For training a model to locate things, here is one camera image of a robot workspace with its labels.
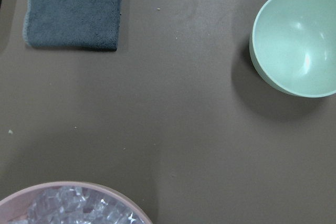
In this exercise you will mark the green bowl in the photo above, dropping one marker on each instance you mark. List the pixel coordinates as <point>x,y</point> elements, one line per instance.
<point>292,46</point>

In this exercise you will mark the grey folded cloth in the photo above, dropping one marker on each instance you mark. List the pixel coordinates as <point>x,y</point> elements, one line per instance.
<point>92,24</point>

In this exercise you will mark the pile of clear ice cubes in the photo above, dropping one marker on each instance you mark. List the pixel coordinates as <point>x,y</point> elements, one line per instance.
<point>71,204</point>

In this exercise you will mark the pink bowl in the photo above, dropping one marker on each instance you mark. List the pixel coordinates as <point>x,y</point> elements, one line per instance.
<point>16,204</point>

